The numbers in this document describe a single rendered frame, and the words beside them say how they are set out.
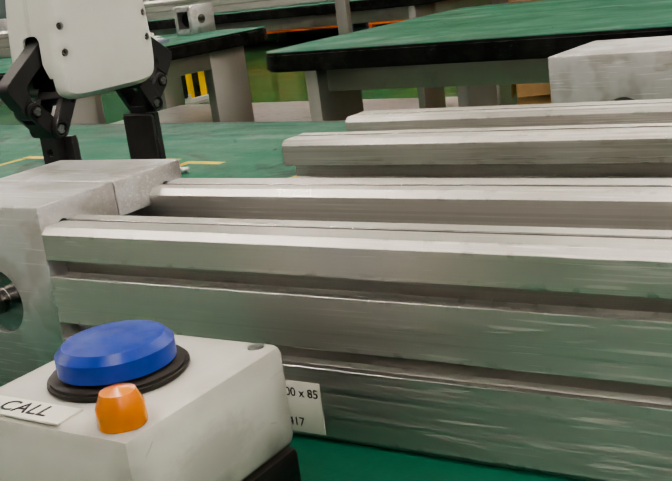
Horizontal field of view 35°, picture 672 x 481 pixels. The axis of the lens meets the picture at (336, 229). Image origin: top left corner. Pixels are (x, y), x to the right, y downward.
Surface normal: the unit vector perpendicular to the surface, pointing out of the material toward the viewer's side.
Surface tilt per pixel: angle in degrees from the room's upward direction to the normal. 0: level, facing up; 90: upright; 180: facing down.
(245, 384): 90
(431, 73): 90
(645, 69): 90
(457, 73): 90
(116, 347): 3
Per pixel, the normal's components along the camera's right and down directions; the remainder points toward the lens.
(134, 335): -0.08, -0.96
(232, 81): 0.78, 0.06
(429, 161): -0.53, 0.27
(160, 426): 0.72, -0.34
